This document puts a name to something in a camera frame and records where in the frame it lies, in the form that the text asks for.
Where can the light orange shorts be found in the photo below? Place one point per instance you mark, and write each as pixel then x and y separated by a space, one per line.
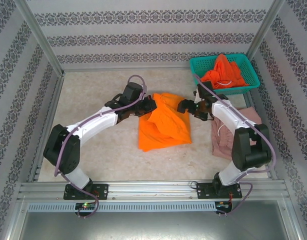
pixel 166 130

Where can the pink shorts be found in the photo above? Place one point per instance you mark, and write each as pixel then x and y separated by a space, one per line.
pixel 223 142

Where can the red-orange shorts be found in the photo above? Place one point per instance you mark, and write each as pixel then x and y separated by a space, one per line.
pixel 226 70

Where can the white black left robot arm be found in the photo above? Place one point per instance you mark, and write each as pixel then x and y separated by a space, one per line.
pixel 93 125

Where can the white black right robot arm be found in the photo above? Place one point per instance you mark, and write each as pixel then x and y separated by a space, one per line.
pixel 226 115

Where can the teal plastic basket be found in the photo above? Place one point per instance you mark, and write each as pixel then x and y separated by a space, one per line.
pixel 233 92

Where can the small circuit board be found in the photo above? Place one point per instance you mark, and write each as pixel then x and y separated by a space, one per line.
pixel 223 205
pixel 86 205

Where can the grey metal sheet panel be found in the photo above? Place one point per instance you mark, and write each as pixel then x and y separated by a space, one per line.
pixel 153 227

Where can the aluminium table back rail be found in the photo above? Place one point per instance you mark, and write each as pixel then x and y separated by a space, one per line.
pixel 118 69

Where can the aluminium mounting rail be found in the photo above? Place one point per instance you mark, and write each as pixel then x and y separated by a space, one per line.
pixel 153 190

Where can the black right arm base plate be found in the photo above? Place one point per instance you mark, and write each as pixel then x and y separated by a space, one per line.
pixel 203 191

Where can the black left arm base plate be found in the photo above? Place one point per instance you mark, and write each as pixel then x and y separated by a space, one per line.
pixel 101 191

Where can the aluminium frame post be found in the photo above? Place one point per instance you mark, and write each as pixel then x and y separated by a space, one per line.
pixel 266 27
pixel 41 40

